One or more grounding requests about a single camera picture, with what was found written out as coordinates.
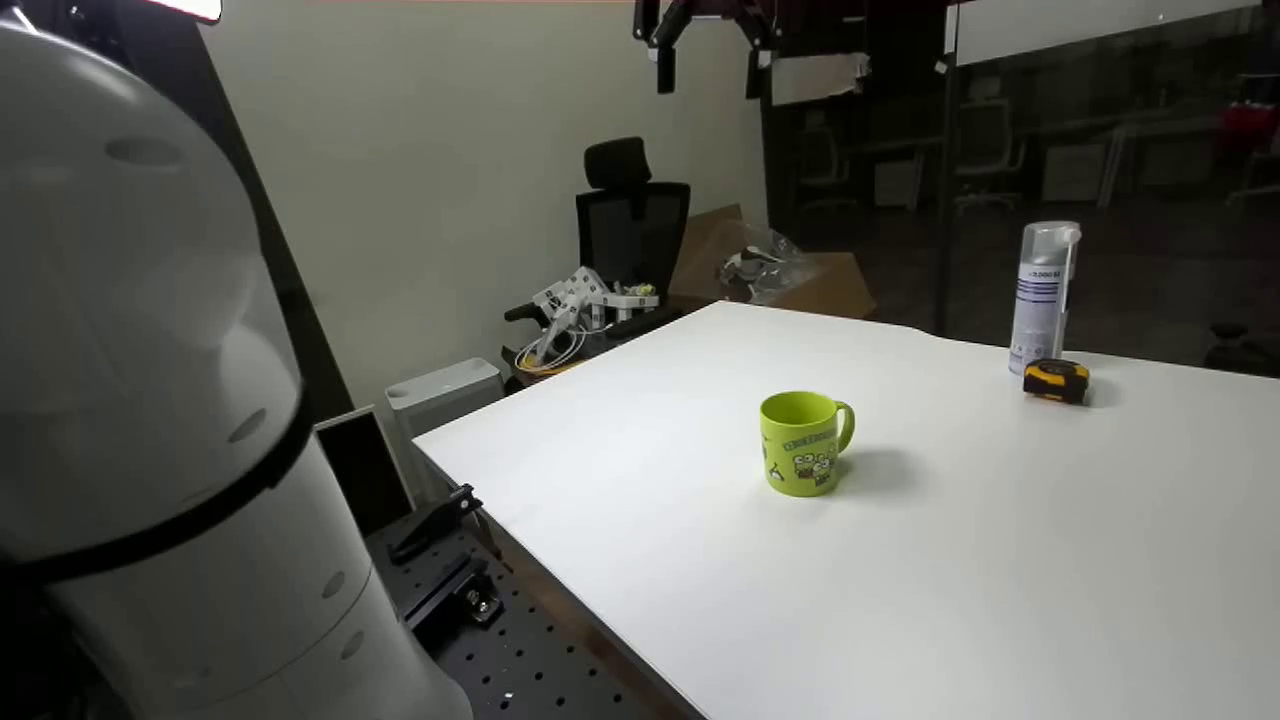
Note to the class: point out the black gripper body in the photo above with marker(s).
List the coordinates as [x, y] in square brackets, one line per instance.
[664, 21]

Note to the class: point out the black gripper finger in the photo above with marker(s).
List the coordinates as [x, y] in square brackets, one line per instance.
[757, 73]
[664, 65]

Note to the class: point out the yellow-green plastic mug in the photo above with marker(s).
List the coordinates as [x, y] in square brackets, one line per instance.
[804, 436]

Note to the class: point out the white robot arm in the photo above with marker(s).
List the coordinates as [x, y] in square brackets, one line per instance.
[160, 472]

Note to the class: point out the black office chair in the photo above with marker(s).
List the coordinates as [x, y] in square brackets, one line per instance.
[629, 221]

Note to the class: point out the brown cardboard box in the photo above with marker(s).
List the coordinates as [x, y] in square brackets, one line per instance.
[727, 256]

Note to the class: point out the white black robot toy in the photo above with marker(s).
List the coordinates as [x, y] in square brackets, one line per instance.
[571, 312]

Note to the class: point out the white spray can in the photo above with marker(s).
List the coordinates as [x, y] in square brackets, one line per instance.
[1042, 289]

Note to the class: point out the black yellow tape measure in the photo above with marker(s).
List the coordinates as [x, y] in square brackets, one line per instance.
[1058, 380]

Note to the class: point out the black table clamp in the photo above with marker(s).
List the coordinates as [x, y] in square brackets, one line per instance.
[443, 522]

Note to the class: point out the grey box by wall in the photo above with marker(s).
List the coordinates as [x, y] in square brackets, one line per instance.
[447, 394]

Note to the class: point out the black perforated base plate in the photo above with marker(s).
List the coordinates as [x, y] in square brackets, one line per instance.
[513, 636]

